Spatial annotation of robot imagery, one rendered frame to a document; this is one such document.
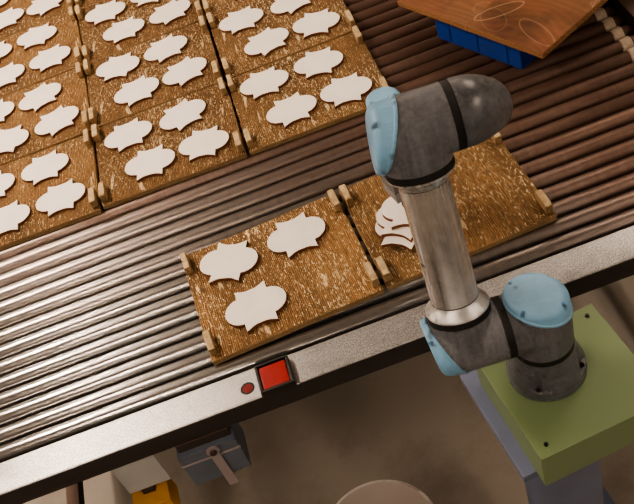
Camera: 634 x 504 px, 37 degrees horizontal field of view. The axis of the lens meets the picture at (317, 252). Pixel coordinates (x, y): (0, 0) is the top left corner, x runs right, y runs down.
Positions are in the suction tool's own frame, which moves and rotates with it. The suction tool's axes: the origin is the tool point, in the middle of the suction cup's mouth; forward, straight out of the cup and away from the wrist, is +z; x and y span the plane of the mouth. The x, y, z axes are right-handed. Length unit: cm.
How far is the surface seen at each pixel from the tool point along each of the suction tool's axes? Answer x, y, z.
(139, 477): 12, 83, 21
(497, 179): 1.8, -21.6, 6.0
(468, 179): -2.8, -16.5, 6.0
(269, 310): 3.0, 40.1, 4.9
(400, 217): 1.1, 3.8, 1.6
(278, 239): -15.4, 29.1, 4.9
